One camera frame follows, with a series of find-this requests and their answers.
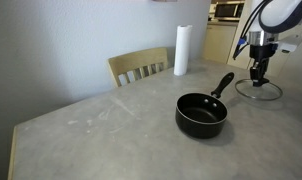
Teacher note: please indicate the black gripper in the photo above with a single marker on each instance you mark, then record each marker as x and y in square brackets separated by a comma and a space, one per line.
[261, 52]

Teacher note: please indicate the glass lid with black knob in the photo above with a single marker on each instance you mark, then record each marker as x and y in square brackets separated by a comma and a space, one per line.
[257, 95]

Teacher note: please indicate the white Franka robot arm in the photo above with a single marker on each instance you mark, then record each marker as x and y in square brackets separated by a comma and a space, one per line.
[281, 13]

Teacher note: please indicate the tall white cabinet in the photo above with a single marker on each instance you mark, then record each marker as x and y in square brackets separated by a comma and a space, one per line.
[287, 66]

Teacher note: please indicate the beige counter cabinet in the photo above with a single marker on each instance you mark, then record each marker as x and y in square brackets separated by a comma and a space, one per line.
[219, 41]

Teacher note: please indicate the microwave oven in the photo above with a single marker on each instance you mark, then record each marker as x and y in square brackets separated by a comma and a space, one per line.
[226, 10]

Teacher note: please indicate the white paper towel roll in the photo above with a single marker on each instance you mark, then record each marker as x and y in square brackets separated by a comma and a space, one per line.
[182, 50]

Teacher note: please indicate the wooden chair with slatted back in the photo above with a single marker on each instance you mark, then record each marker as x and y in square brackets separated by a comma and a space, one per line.
[137, 58]

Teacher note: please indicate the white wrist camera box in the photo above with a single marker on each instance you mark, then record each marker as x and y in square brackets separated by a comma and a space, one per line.
[289, 43]

